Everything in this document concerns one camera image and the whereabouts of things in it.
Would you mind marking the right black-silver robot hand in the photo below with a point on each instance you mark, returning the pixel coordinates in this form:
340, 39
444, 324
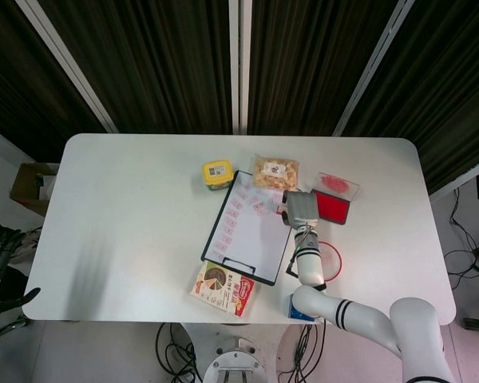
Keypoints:
301, 207

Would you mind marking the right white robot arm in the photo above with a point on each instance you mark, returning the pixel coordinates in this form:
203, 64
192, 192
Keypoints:
311, 267

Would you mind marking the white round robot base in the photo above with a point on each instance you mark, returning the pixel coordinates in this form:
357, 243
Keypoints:
235, 361

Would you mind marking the red ink pad with lid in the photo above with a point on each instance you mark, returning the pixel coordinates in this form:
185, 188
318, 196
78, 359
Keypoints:
333, 207

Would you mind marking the clear snack bag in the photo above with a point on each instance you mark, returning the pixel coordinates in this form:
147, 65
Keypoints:
275, 173

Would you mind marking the red-rimmed round clear dish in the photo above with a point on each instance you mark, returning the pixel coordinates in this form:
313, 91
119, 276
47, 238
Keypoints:
333, 259

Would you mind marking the black clipboard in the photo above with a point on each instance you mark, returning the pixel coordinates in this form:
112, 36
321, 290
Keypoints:
239, 264

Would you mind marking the yellow lidded container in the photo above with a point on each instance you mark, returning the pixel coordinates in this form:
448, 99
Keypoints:
216, 171

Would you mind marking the brown cardboard box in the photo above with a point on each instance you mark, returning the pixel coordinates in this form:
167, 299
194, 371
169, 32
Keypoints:
24, 183

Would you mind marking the blue building block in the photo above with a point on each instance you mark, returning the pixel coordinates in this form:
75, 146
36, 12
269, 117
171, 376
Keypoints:
292, 310

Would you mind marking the printed food carton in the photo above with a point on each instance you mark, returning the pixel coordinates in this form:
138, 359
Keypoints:
221, 289

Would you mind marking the white partition post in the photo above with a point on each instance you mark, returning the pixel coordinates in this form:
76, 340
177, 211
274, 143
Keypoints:
239, 64
68, 60
371, 68

